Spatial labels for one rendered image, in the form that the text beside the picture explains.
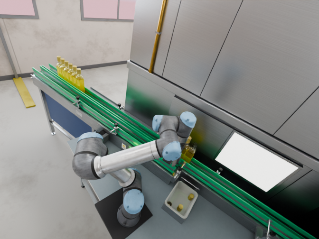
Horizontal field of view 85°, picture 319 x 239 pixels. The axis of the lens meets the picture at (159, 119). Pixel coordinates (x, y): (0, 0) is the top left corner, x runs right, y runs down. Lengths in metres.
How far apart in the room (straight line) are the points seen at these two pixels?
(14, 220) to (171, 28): 2.13
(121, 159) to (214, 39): 0.81
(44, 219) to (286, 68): 2.25
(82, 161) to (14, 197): 1.63
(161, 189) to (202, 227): 0.38
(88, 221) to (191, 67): 1.73
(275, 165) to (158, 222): 0.84
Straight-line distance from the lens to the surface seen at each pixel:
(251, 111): 1.19
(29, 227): 2.21
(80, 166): 0.81
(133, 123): 1.57
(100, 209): 1.30
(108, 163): 0.75
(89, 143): 0.86
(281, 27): 1.06
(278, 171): 1.38
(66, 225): 2.13
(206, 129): 1.30
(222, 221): 1.52
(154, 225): 1.33
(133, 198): 1.10
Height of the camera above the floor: 2.00
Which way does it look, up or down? 40 degrees down
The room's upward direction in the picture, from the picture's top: 16 degrees clockwise
